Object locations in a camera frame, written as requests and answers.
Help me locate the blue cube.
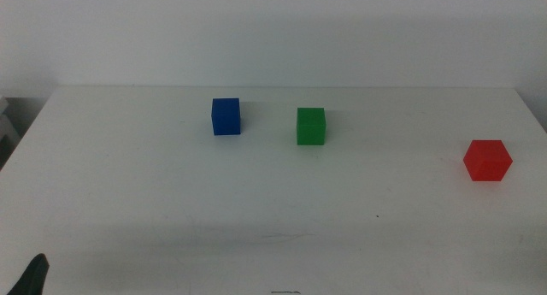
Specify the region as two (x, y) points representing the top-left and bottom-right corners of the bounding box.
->
(210, 97), (242, 137)

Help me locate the green cube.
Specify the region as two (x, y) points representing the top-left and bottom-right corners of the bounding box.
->
(296, 107), (327, 146)

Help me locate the red cube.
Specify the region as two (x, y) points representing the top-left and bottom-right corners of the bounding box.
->
(462, 139), (514, 183)

